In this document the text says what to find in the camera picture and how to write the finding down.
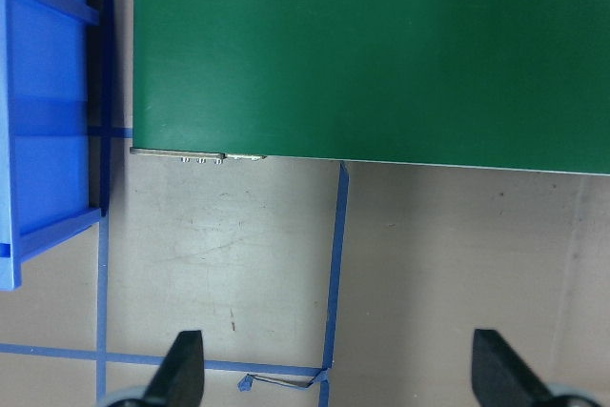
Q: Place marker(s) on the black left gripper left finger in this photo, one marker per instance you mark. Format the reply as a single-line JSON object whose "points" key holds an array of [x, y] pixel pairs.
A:
{"points": [[180, 379]]}

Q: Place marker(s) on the blue bin left side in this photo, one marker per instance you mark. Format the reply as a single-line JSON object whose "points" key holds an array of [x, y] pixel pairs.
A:
{"points": [[44, 129]]}

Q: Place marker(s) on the green conveyor belt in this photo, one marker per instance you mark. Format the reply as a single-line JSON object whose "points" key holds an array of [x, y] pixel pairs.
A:
{"points": [[501, 84]]}

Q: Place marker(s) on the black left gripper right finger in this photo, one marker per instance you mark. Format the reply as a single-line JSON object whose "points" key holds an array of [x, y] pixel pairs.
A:
{"points": [[500, 377]]}

